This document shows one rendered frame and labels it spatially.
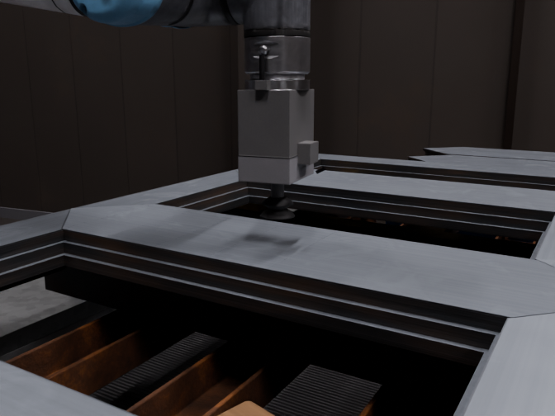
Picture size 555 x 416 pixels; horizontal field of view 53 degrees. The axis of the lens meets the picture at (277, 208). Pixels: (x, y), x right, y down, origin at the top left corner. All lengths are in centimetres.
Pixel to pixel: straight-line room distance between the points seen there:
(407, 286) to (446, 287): 4
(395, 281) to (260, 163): 20
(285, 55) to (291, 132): 8
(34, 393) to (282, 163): 35
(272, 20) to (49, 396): 42
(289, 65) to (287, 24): 4
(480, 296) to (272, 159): 26
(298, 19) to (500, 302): 35
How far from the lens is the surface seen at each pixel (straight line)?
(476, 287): 58
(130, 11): 55
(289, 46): 63
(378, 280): 58
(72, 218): 86
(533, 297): 58
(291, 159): 63
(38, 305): 105
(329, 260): 63
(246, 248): 67
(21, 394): 41
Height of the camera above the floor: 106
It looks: 13 degrees down
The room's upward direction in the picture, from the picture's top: straight up
